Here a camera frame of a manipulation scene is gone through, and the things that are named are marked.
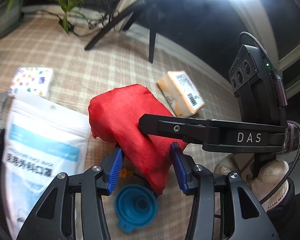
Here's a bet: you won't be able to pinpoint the red cloth pouch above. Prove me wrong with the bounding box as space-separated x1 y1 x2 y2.
88 84 174 194

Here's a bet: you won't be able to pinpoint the orange tissue pack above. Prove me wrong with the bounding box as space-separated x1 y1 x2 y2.
157 70 206 118

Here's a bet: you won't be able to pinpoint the right hand beige glove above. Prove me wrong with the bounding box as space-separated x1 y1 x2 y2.
214 153 295 213

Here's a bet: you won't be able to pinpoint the face mask pack bag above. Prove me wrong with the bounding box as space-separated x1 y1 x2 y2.
1 95 90 239

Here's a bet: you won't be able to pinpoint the blue silicone funnel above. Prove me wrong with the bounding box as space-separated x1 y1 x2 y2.
114 184 158 233

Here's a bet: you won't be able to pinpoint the Vinda pocket tissue pack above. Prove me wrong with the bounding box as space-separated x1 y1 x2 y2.
7 67 53 98

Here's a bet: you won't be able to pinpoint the blue corded orange earplugs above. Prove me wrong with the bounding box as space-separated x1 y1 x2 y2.
119 168 145 180

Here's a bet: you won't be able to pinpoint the black ring light cable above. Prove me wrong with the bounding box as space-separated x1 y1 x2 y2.
39 7 121 38

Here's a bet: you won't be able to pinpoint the black tripod stand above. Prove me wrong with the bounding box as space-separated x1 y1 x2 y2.
84 0 162 63

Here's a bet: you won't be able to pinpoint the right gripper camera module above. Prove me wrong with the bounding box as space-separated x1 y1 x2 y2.
229 44 288 128

